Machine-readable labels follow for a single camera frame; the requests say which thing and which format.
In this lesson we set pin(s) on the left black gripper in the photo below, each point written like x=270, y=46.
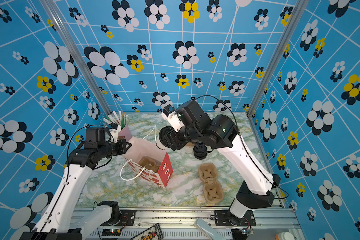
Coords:
x=123, y=149

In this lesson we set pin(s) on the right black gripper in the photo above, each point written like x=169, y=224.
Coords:
x=174, y=140

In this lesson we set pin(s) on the black plastic cup lid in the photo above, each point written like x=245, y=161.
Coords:
x=163, y=136

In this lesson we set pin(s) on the white paper coffee cup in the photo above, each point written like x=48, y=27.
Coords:
x=159, y=144

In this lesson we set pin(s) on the red white paper gift bag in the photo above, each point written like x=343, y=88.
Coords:
x=146, y=147

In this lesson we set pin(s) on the brown cardboard cup carrier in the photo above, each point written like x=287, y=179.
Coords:
x=212, y=188
x=150, y=164

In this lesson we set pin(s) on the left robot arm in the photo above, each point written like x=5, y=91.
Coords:
x=55, y=224

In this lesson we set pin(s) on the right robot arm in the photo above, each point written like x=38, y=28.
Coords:
x=255, y=191

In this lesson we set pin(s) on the pink straw holder cup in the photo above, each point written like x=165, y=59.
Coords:
x=125, y=133

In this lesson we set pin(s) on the bundle of wrapped straws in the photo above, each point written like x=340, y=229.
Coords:
x=118, y=118

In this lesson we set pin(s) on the grey white handheld device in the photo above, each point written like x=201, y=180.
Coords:
x=207, y=230

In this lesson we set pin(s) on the orange capped white container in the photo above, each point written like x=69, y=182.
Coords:
x=285, y=236

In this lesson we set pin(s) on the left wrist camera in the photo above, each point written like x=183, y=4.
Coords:
x=114, y=131

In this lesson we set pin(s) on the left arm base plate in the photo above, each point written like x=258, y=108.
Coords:
x=125, y=218

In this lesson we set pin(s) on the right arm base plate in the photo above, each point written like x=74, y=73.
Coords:
x=223, y=218

